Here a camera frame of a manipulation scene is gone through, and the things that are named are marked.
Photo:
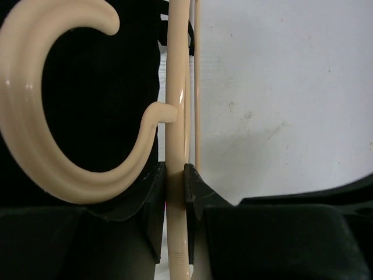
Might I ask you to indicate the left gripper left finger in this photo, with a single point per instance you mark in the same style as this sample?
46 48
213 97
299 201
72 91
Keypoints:
118 239

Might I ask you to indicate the black trousers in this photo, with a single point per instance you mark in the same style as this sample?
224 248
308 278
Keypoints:
95 89

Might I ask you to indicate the beige plastic hanger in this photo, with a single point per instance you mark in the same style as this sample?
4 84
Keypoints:
27 34

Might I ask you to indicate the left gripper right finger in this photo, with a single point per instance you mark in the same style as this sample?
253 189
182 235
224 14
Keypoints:
314 235

